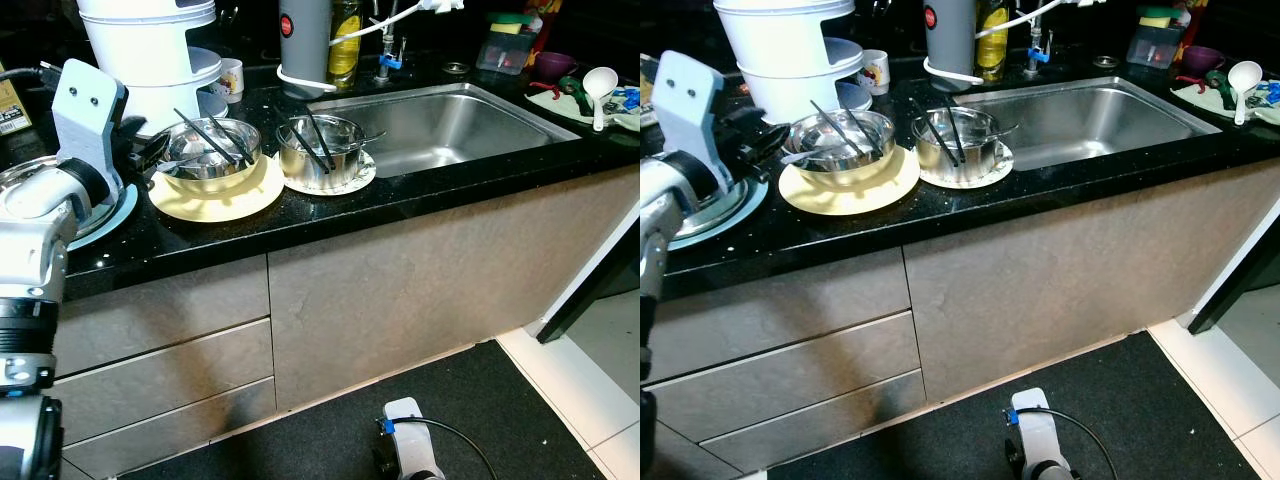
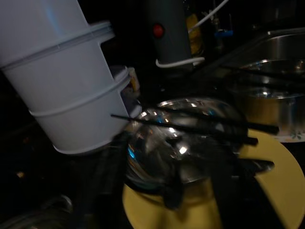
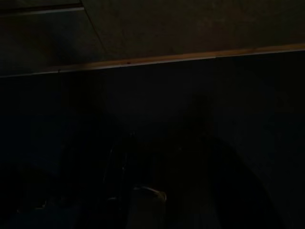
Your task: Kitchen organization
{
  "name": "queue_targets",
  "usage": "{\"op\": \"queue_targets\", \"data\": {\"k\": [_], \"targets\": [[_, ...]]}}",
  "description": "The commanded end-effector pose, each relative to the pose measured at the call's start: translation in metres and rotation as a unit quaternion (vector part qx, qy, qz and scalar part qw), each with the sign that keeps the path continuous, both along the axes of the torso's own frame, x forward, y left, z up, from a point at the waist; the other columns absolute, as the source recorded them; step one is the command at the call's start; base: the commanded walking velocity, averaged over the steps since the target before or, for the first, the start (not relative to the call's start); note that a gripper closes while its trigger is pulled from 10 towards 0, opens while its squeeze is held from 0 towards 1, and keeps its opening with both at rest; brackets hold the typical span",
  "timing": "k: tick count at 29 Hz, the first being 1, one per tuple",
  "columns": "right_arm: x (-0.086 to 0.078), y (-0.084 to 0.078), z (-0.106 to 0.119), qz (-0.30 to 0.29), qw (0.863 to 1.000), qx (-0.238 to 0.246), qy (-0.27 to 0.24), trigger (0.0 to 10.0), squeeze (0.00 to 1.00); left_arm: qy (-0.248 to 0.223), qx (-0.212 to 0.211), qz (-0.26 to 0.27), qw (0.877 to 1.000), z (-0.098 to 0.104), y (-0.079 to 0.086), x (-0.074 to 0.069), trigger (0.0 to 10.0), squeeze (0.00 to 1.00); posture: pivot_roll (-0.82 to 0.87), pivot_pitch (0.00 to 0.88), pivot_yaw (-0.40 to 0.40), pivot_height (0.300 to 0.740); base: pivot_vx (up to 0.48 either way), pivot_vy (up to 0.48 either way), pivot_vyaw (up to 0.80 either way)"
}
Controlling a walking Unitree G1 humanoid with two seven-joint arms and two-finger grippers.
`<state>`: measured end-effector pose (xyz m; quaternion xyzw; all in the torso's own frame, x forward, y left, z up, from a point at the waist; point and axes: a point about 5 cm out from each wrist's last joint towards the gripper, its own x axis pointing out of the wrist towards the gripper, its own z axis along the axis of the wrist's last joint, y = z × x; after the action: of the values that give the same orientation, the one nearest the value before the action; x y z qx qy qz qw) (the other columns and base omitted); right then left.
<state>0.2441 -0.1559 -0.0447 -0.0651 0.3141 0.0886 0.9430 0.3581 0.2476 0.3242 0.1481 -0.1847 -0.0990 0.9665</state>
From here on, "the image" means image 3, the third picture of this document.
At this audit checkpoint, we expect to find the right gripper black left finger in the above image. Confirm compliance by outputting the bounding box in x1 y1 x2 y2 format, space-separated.
90 132 136 229

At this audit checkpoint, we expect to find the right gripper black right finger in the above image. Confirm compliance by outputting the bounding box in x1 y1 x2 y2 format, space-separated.
202 135 279 229

